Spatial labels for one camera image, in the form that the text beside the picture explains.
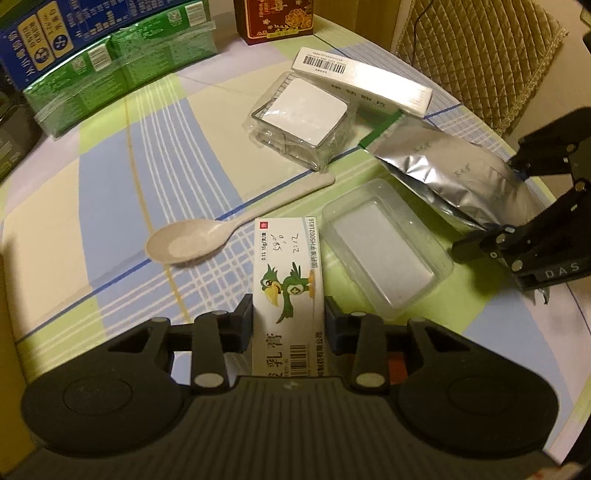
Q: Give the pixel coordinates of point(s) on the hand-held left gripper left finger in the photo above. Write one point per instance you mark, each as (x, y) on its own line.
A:
(246, 321)

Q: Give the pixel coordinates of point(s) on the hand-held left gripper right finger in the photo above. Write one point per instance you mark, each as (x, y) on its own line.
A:
(330, 323)

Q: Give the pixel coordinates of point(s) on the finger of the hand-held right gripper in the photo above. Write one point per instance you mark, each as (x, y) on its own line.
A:
(480, 247)
(531, 161)

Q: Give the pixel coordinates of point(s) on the white ointment box green bird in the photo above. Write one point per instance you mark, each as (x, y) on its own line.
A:
(286, 286)

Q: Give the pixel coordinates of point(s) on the silver foil pouch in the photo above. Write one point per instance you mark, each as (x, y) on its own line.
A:
(443, 161)

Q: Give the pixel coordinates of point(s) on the clear plastic tray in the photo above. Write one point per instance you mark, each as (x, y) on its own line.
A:
(383, 249)

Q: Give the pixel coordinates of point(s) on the beige plastic spoon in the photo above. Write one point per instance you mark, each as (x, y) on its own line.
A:
(184, 240)

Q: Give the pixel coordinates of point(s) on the checked tablecloth desktop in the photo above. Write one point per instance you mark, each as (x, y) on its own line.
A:
(92, 184)

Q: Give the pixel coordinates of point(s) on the quilted beige chair cover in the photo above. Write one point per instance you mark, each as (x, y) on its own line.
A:
(485, 46)

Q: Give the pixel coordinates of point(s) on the long white medicine box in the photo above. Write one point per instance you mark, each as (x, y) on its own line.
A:
(369, 78)

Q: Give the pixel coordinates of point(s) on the clear square box white pad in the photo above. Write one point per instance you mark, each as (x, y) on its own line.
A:
(300, 110)

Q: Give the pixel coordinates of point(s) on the green carton shrink-wrapped pack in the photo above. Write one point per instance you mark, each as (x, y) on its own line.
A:
(115, 74)

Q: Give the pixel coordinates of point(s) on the red gold patterned box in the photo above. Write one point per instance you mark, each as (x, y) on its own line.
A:
(272, 21)

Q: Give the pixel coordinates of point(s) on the dark printed box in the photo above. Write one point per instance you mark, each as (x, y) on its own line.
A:
(14, 129)

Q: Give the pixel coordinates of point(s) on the blue printed carton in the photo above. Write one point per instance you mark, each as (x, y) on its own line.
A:
(37, 41)

